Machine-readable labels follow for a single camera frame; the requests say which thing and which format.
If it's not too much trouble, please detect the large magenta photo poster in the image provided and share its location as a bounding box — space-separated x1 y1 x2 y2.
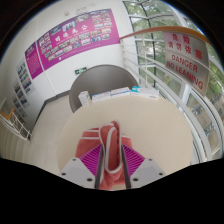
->
35 8 121 72

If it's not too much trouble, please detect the small upright white box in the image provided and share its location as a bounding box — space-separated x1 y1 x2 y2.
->
78 90 92 107

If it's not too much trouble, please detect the white stair railing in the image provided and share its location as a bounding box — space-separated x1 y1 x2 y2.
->
0 107 32 143

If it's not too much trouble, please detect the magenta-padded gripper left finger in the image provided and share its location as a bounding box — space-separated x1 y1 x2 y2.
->
59 143 105 190

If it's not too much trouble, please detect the small magenta text poster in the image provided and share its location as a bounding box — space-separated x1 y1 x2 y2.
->
24 41 44 80

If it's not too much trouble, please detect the green exit sign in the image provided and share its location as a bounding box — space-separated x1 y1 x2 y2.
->
74 66 88 75

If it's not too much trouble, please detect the grey curved-back chair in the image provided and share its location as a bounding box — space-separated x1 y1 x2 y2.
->
68 64 140 114

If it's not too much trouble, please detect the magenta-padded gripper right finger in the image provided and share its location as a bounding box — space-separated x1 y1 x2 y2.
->
120 143 167 190

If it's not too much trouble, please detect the grey sign with red characters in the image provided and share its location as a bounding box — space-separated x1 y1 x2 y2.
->
162 31 210 69

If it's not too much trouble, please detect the flat white and teal box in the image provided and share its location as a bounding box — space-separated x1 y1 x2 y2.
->
130 85 160 100

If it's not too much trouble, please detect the pink towel with white trim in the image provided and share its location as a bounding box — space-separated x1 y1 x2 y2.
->
75 119 134 192

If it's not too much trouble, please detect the grey sign with red letters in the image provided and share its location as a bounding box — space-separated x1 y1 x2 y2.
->
164 49 210 97

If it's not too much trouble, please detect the white photo notice board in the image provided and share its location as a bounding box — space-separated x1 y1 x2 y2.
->
15 59 34 96
11 79 28 114

